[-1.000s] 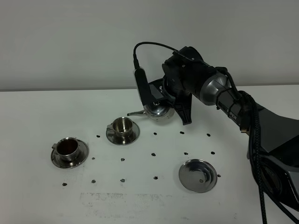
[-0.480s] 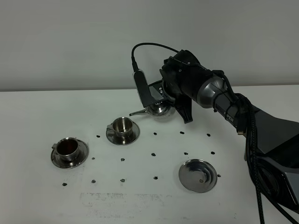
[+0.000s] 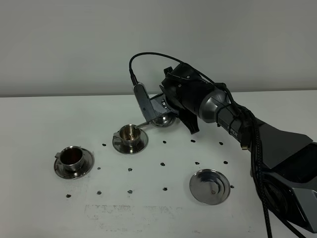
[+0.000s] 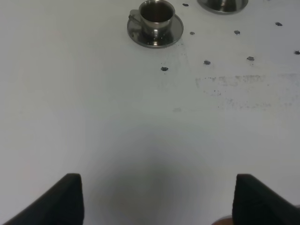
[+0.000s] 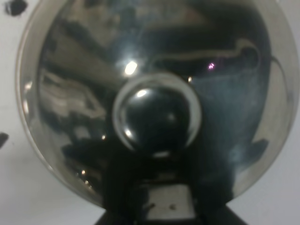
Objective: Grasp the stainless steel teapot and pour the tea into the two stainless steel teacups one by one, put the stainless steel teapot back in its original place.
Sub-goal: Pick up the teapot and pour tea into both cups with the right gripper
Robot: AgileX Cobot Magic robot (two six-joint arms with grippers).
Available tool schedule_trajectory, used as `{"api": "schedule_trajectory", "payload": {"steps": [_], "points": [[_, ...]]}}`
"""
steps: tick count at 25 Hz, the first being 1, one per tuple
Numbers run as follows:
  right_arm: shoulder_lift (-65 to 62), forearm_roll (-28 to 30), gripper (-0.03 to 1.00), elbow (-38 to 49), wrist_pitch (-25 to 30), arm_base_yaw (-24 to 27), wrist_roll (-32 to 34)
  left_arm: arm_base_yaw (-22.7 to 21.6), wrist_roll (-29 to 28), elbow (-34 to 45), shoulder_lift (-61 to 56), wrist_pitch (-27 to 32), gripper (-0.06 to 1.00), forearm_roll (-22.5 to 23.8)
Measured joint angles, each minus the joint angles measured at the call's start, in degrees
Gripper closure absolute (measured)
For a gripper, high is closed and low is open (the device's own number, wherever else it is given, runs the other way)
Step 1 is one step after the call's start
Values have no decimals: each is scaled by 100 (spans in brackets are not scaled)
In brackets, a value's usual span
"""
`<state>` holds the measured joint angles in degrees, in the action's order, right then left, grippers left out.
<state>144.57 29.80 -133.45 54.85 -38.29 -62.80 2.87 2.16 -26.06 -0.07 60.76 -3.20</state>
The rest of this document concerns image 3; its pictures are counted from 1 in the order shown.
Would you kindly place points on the steel teacup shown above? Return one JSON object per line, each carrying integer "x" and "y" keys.
{"x": 129, "y": 135}
{"x": 71, "y": 158}

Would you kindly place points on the steel teacup near left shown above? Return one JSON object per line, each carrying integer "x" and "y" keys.
{"x": 71, "y": 158}

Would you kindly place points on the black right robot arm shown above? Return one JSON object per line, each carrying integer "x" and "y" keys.
{"x": 283, "y": 164}

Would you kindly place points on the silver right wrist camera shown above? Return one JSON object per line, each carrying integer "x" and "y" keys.
{"x": 154, "y": 107}

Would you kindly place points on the steel saucer near left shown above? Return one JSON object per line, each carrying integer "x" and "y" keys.
{"x": 88, "y": 164}

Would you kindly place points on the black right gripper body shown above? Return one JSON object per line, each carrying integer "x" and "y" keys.
{"x": 186, "y": 89}

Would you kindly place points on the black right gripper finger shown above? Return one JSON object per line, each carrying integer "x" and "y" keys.
{"x": 189, "y": 119}

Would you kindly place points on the steel teacup far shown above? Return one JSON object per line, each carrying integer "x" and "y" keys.
{"x": 129, "y": 135}

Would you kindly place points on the steel saucer far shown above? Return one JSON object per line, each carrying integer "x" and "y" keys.
{"x": 123, "y": 148}

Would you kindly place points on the stainless steel teapot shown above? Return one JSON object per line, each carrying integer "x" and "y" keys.
{"x": 160, "y": 122}

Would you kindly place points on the steel teapot saucer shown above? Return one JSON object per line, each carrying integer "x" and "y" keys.
{"x": 209, "y": 187}

